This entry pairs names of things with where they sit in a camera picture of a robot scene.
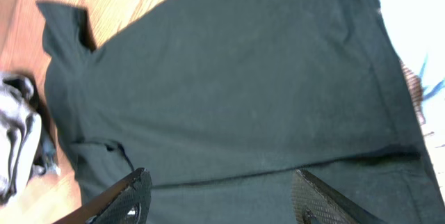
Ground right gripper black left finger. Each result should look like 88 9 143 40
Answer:
54 168 152 224

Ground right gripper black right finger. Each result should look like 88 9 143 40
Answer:
291 169 385 224

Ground black t-shirt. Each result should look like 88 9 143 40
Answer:
38 0 444 223

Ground grey folded shorts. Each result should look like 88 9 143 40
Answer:
1 72 42 205

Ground light blue t-shirt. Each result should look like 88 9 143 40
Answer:
362 0 444 202

